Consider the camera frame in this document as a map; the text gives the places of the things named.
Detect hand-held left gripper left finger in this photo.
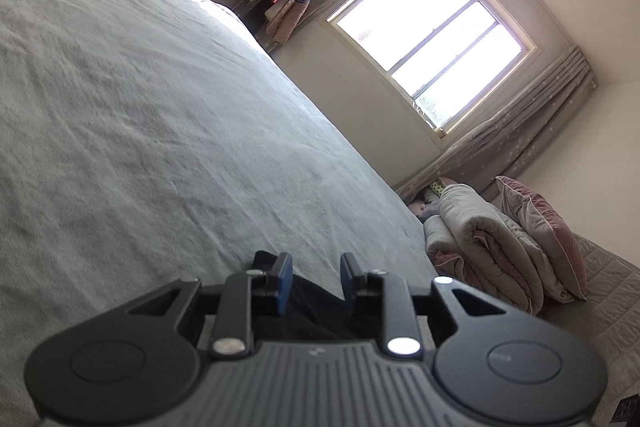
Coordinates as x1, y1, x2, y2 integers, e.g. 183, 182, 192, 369
122, 252, 295, 358

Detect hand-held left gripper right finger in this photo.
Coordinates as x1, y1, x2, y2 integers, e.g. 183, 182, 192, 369
340, 252, 506, 358

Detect black and cream sweatshirt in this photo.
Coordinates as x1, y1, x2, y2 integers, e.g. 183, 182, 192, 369
250, 249, 441, 344

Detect pink hanging clothes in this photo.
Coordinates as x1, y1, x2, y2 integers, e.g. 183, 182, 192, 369
245, 0, 311, 42

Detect small pastel plush toy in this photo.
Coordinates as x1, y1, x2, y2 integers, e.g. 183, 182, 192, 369
407, 177, 446, 225

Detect folded grey pink comforter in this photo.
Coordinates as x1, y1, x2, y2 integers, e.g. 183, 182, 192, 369
422, 184, 546, 315

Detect grey pink pillow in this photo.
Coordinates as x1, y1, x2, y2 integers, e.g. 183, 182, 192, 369
495, 176, 588, 303

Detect grey curtain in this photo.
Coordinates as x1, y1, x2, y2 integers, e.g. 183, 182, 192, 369
395, 46, 598, 202

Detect grey quilted headboard cover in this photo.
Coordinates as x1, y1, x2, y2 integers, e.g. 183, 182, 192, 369
540, 232, 640, 427

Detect window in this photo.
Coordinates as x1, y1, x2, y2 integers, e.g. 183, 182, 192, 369
327, 0, 543, 138

